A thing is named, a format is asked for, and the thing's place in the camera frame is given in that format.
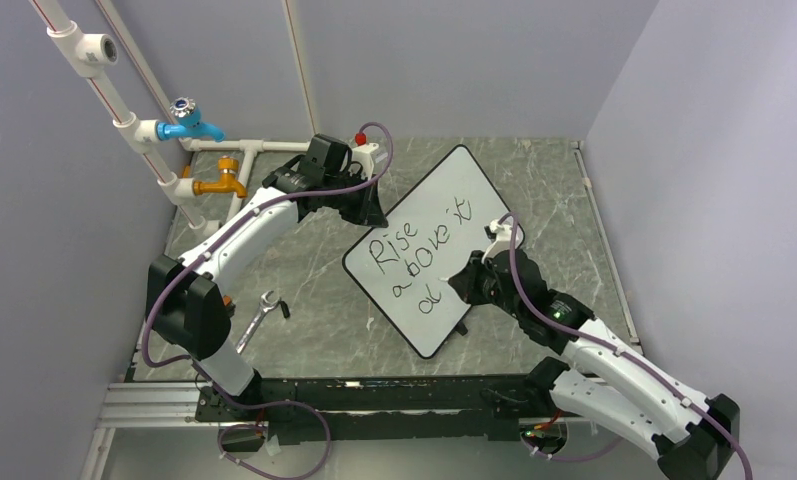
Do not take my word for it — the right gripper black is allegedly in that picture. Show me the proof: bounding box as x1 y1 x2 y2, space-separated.
450 249 525 320

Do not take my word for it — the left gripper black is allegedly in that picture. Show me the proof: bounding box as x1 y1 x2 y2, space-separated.
325 170 387 228

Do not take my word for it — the white whiteboard black frame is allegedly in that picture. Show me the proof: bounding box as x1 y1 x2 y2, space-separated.
342 145 509 359

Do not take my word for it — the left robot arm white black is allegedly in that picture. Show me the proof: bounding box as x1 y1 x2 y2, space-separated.
143 134 389 420

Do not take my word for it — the silver combination wrench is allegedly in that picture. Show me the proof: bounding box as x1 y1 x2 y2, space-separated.
235 290 280 354

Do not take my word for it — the orange brass water tap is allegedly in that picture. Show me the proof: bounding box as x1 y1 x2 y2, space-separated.
191 156 247 199

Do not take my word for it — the blue water tap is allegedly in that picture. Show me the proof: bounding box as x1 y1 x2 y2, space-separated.
155 97 225 142

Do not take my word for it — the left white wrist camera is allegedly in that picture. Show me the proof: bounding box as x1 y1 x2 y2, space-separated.
351 132 388 180

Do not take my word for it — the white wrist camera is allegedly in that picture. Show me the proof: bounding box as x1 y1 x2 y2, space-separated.
351 132 388 180
482 214 524 262

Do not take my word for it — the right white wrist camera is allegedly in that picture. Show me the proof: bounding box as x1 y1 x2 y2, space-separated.
482 214 524 262

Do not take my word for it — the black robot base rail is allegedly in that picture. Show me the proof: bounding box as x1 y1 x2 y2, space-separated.
195 374 557 446

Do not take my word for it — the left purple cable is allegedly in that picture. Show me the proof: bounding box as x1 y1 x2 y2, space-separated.
139 121 395 405

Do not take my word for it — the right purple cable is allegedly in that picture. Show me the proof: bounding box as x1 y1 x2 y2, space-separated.
497 211 754 480

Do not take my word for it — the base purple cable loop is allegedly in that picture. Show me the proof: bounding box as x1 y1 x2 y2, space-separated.
216 404 333 480

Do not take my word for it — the white PVC pipe frame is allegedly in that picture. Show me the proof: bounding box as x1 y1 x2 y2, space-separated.
30 0 308 240

